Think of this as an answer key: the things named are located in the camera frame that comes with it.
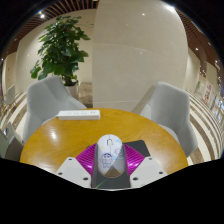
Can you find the black green-striped mouse pad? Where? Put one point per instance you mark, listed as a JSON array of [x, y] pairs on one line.
[[138, 146]]

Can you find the large green potted plant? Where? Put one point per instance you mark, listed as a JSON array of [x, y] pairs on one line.
[[60, 50]]

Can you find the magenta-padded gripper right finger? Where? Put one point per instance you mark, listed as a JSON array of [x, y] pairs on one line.
[[135, 161]]

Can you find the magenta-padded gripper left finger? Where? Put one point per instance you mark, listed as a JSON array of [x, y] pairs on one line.
[[85, 163]]

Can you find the white cartoon-print computer mouse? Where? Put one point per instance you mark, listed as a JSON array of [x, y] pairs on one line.
[[110, 155]]

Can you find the white red standing banner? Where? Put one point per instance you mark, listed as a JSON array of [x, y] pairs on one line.
[[208, 93]]

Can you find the small grey chair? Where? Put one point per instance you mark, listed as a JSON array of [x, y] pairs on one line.
[[9, 95]]

